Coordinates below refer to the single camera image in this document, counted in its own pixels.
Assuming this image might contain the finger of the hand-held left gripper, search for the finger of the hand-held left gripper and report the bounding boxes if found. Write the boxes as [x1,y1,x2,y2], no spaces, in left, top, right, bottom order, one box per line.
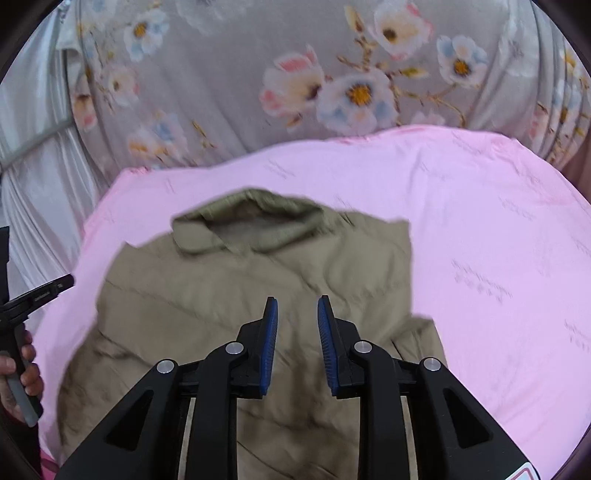
[9,274,75,321]

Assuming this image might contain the grey floral blanket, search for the grey floral blanket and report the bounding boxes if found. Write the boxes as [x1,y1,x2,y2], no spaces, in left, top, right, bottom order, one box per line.
[55,0,591,171]

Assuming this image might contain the silver white curtain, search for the silver white curtain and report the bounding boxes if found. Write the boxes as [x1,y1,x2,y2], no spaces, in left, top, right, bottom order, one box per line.
[0,14,109,324]

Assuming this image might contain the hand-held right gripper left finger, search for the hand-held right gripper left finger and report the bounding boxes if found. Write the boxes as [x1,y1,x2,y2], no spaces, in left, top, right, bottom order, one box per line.
[55,296,280,480]

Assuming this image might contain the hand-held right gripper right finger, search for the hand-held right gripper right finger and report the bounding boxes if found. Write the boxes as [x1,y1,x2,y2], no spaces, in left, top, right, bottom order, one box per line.
[317,295,532,480]

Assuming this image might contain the khaki padded jacket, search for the khaki padded jacket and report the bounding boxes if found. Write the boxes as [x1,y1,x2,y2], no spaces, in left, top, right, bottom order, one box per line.
[55,187,448,480]

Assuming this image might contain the person's left hand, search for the person's left hand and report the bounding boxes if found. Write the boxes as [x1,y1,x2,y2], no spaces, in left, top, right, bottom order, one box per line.
[0,331,45,423]

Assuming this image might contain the pink blanket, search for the pink blanket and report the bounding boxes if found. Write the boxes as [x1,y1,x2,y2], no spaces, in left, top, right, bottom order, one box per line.
[34,124,591,480]

